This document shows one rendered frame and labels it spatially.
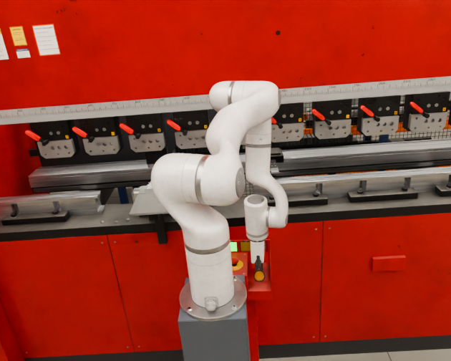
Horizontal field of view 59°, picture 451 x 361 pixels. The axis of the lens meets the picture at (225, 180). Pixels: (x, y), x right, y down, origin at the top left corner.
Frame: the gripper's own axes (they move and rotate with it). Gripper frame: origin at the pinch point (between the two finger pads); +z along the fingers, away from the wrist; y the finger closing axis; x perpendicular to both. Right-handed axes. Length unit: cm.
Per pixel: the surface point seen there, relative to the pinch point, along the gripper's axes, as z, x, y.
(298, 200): -9.7, 18.2, -32.3
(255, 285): 7.3, -1.6, 3.2
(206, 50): -76, -17, -40
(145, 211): -21, -45, -10
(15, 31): -89, -90, -35
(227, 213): -7.1, -13.9, -26.8
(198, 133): -43, -24, -36
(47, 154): -39, -91, -30
